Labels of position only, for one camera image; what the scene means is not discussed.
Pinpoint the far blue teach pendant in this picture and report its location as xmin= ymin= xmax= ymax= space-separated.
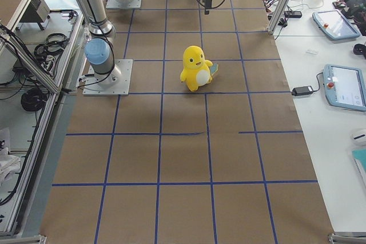
xmin=312 ymin=10 xmax=361 ymax=40

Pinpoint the near blue teach pendant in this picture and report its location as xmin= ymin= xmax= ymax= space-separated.
xmin=323 ymin=64 xmax=365 ymax=112

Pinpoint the yellow plush toy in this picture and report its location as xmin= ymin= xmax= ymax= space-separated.
xmin=180 ymin=46 xmax=218 ymax=92

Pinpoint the blue teach pendant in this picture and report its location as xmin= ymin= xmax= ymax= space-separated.
xmin=312 ymin=10 xmax=361 ymax=40
xmin=323 ymin=64 xmax=365 ymax=112

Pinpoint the grey metal control box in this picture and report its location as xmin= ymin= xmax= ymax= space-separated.
xmin=20 ymin=0 xmax=50 ymax=30

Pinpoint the black power adapter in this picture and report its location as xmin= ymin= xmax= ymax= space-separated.
xmin=291 ymin=86 xmax=314 ymax=97

